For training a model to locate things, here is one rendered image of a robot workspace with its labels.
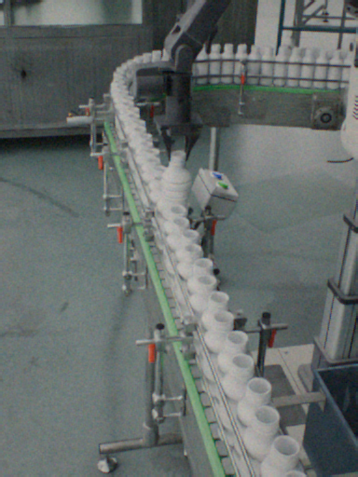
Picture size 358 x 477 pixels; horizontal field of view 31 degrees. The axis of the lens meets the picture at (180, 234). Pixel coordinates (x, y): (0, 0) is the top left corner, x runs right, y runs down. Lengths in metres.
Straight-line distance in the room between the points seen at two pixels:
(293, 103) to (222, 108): 0.32
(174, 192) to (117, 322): 1.61
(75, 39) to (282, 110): 1.95
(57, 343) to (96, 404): 0.43
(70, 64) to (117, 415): 2.70
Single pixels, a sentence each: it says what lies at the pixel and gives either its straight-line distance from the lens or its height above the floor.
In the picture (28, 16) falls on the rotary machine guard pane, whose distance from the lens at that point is 4.54.
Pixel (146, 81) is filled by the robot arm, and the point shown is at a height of 1.45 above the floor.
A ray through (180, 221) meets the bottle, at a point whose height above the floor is 1.16.
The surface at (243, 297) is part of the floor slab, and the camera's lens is 3.22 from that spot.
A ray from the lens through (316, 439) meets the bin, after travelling 1.44.
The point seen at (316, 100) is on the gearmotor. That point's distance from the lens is 2.89.
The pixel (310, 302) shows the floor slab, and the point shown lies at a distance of 3.25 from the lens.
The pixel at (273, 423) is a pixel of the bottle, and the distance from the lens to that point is 0.96.
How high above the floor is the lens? 1.84
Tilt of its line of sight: 30 degrees down
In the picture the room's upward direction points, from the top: 2 degrees clockwise
